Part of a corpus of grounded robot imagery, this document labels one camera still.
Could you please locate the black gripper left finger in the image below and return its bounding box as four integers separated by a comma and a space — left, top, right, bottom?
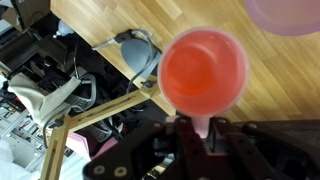
83, 121, 187, 180

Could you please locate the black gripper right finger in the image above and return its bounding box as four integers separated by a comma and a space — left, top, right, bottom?
213, 117, 320, 180

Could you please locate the pink mug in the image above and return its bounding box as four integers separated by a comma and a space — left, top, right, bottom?
158, 27, 249, 138

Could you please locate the purple translucent cup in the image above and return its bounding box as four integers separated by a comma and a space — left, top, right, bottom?
245, 0, 320, 36

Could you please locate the wooden desk lamp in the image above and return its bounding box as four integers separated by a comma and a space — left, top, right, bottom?
39, 29, 163, 180

